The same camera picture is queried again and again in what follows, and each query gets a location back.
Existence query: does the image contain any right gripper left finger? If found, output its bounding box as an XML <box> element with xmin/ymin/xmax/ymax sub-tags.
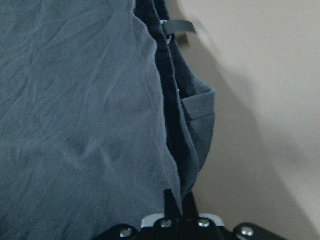
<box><xmin>164</xmin><ymin>189</ymin><xmax>182</xmax><ymax>220</ymax></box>

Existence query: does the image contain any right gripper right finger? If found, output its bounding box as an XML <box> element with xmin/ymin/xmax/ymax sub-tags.
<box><xmin>182</xmin><ymin>191</ymin><xmax>200</xmax><ymax>220</ymax></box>

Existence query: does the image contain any black t-shirt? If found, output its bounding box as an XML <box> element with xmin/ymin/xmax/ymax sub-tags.
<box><xmin>0</xmin><ymin>0</ymin><xmax>215</xmax><ymax>240</ymax></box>

